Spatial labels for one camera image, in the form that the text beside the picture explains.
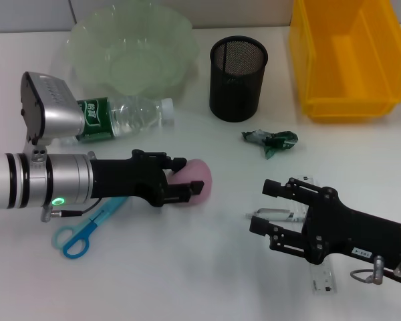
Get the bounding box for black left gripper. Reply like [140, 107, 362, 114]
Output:
[89, 149, 205, 208]

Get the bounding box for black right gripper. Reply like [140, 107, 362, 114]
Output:
[249, 177, 401, 272]

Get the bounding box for pink toy peach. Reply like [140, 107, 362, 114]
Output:
[166, 159, 213, 205]

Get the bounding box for green plastic wrapper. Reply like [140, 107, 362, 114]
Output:
[241, 129, 299, 161]

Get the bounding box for clear green-label water bottle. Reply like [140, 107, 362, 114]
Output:
[58, 96, 175, 145]

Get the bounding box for grey ballpoint pen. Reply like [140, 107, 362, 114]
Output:
[245, 207, 310, 223]

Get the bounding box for clear plastic ruler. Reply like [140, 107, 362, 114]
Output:
[296, 173, 340, 296]

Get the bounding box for black mesh pen holder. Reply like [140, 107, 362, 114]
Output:
[209, 35, 269, 124]

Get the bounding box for blue plastic scissors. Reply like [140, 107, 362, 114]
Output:
[51, 196, 130, 259]

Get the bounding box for translucent green fruit bowl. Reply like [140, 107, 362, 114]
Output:
[65, 8, 201, 100]

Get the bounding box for yellow plastic bin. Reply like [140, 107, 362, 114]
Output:
[289, 0, 401, 124]

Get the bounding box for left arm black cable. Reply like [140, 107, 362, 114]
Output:
[41, 199, 103, 223]

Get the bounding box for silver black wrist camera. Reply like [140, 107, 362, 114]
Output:
[19, 71, 86, 146]

